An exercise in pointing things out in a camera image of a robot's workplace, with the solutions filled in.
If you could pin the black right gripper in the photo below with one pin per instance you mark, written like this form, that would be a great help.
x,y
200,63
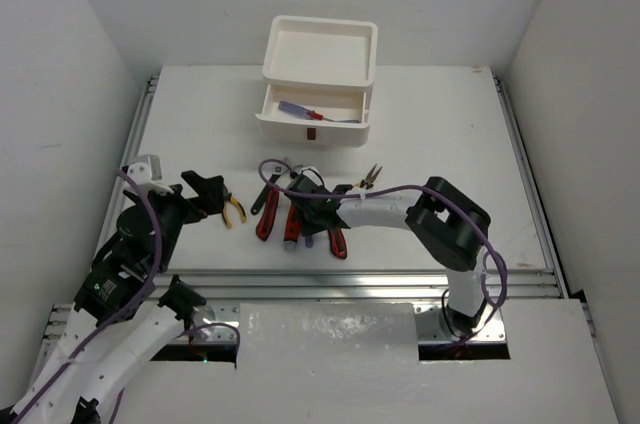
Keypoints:
x,y
309,228

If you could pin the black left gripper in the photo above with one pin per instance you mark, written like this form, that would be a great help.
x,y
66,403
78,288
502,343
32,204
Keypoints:
x,y
189,202

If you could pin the red black utility knife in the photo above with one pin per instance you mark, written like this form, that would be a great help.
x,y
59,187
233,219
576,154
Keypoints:
x,y
267,220
337,243

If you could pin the yellow needle nose pliers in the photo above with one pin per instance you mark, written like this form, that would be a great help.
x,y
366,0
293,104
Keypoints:
x,y
368,182

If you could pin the blue screwdriver diagonal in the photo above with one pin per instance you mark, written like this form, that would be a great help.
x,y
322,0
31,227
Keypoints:
x,y
310,114

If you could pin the white drawer cabinet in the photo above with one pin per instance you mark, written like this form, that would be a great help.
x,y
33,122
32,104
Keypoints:
x,y
321,53

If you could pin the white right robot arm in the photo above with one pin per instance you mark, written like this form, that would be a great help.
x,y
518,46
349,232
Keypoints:
x,y
450,226

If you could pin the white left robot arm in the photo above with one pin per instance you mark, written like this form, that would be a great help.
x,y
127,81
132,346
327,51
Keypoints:
x,y
93,361

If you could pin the white front cover board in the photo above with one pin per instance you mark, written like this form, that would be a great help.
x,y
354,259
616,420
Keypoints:
x,y
323,363

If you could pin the red handled adjustable wrench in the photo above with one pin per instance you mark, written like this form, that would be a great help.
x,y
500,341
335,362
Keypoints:
x,y
292,229

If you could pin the black handled adjustable wrench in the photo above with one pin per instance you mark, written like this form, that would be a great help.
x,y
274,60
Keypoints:
x,y
274,170

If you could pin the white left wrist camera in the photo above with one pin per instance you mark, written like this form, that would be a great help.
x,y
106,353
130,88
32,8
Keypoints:
x,y
145,169

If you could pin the aluminium frame rails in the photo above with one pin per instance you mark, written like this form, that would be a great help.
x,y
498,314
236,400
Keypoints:
x,y
425,121

